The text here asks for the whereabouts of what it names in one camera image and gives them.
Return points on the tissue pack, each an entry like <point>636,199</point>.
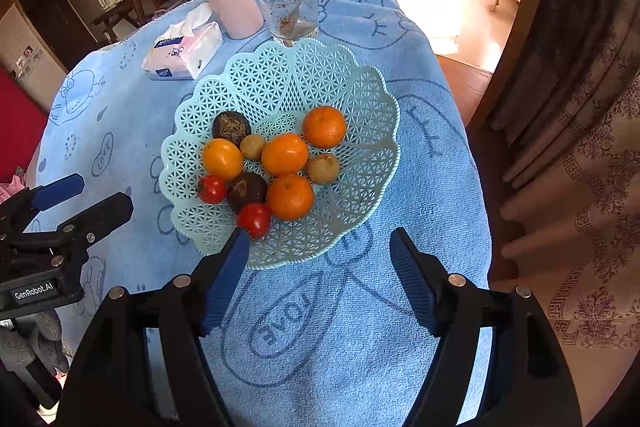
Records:
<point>184,50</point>

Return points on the teal lattice fruit basket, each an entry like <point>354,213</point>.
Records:
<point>274,87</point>

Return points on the light blue printed towel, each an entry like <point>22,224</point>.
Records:
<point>331,341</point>

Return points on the small mandarin orange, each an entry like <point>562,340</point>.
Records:
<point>324,127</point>
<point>290,197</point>

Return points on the yellowish brown longan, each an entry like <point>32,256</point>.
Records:
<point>323,169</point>

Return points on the pink cloth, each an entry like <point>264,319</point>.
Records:
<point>8,189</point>

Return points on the red cherry tomato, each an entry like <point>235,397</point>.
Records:
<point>212,189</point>
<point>254,218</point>

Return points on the patterned curtain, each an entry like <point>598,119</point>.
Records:
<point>573,114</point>

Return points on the large orange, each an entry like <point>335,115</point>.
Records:
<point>285,153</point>

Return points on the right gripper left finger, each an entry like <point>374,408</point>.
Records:
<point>110,379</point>

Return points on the dark brown water chestnut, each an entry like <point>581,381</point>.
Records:
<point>232,126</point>

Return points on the clear glass cup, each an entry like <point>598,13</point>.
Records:
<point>274,11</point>

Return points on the tan longan fruit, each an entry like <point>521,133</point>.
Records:
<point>252,146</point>

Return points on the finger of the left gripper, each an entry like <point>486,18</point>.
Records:
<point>47,196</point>
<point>95,223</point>

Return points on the oval orange citrus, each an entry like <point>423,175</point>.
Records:
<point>220,157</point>

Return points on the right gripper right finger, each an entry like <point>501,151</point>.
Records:
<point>528,381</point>

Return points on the grey gloved left hand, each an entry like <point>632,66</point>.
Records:
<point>32,354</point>

